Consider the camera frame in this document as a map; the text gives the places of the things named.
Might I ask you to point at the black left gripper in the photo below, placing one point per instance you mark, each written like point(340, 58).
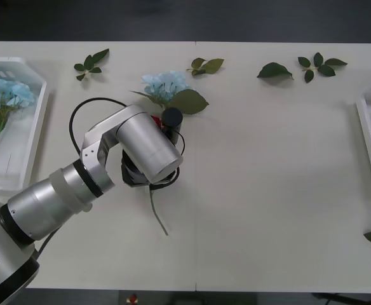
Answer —
point(131, 174)

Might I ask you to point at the loose five-leaf green twig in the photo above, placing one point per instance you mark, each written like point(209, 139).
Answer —
point(326, 70)

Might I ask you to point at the red rose with long stem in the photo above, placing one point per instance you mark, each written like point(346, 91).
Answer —
point(155, 120)

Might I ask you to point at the single loose green leaf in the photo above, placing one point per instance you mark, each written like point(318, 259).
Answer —
point(274, 70)

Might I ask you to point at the silver and black left arm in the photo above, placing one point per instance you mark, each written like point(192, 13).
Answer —
point(141, 139)

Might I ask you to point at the large pale blue flower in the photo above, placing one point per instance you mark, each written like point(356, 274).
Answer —
point(17, 92)

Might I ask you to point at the pale blue flower broad leaves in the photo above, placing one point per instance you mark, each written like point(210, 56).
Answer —
point(163, 81)

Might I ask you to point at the small red object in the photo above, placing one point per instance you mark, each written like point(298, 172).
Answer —
point(132, 298)

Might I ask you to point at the loose olive green leaf twig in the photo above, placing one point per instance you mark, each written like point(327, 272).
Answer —
point(212, 65)

